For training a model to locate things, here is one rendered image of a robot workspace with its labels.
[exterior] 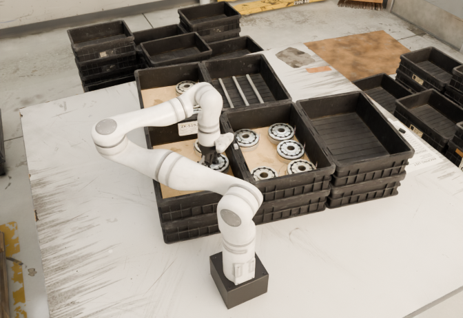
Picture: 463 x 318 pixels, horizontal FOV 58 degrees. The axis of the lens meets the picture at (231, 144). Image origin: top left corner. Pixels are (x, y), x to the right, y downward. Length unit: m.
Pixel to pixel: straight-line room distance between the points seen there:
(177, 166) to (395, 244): 0.83
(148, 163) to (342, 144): 0.83
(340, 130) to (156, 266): 0.89
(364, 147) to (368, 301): 0.59
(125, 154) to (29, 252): 1.41
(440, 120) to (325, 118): 1.10
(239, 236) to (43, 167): 1.03
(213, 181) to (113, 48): 2.02
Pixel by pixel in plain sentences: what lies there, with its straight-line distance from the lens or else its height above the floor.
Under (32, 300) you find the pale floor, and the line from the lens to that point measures 2.37.
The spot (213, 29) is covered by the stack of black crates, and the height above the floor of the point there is 0.52.
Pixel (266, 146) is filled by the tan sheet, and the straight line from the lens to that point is 1.63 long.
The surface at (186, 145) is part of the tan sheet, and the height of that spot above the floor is 0.83.
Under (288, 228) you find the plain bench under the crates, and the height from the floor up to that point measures 0.70.
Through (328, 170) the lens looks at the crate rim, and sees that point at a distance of 1.42.
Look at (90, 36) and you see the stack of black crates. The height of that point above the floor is 0.52.
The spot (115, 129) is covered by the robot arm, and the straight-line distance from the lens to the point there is 1.19.
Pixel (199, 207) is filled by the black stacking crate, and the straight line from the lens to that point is 1.38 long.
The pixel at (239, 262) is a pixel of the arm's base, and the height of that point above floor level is 0.90.
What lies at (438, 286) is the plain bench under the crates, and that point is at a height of 0.70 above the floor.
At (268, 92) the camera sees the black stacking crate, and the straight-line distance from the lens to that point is 1.92.
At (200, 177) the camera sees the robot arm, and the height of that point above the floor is 1.12.
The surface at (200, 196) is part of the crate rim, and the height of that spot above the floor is 0.92.
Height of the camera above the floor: 1.91
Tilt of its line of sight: 41 degrees down
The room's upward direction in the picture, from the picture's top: straight up
